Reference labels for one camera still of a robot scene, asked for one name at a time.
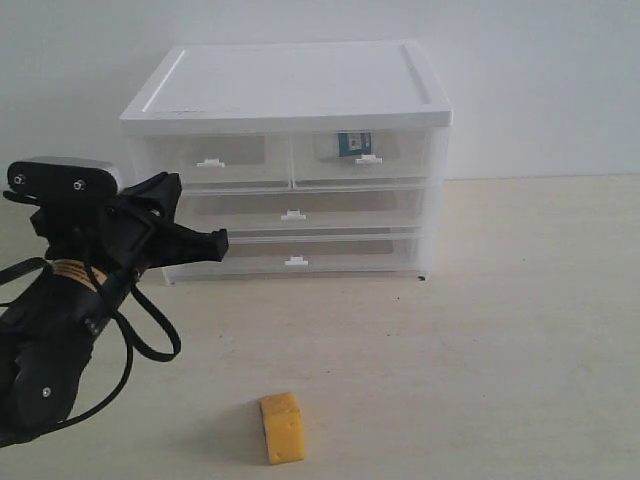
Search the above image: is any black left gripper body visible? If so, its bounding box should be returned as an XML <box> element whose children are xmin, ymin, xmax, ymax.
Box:
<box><xmin>29</xmin><ymin>172</ymin><xmax>189</xmax><ymax>274</ymax></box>

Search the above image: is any white bottle teal label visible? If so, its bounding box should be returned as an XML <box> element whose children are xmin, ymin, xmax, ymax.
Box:
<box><xmin>313</xmin><ymin>132</ymin><xmax>372</xmax><ymax>161</ymax></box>

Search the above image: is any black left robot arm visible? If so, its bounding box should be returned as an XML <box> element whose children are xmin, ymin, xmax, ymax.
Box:
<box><xmin>1</xmin><ymin>172</ymin><xmax>229</xmax><ymax>446</ymax></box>

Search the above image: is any clear bottom wide drawer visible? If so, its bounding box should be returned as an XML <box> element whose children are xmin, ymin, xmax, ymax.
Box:
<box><xmin>163</xmin><ymin>235</ymin><xmax>428</xmax><ymax>282</ymax></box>

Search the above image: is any clear wide drawer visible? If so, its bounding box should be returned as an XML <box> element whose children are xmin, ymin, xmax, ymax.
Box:
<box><xmin>176</xmin><ymin>189</ymin><xmax>424</xmax><ymax>233</ymax></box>
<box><xmin>163</xmin><ymin>235</ymin><xmax>428</xmax><ymax>282</ymax></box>

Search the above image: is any white plastic drawer cabinet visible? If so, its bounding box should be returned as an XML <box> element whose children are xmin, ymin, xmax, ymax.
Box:
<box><xmin>120</xmin><ymin>40</ymin><xmax>453</xmax><ymax>278</ymax></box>

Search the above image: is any clear middle wide drawer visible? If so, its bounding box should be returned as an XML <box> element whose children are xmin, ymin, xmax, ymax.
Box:
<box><xmin>176</xmin><ymin>189</ymin><xmax>424</xmax><ymax>233</ymax></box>

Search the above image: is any yellow cheese wedge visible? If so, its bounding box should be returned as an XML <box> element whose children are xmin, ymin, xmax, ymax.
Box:
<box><xmin>259</xmin><ymin>392</ymin><xmax>306</xmax><ymax>465</ymax></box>

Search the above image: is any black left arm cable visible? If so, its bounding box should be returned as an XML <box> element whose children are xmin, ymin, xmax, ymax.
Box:
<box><xmin>0</xmin><ymin>257</ymin><xmax>182</xmax><ymax>446</ymax></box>

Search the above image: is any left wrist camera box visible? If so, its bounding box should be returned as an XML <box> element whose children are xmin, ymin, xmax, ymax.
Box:
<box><xmin>7</xmin><ymin>156</ymin><xmax>123</xmax><ymax>203</ymax></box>

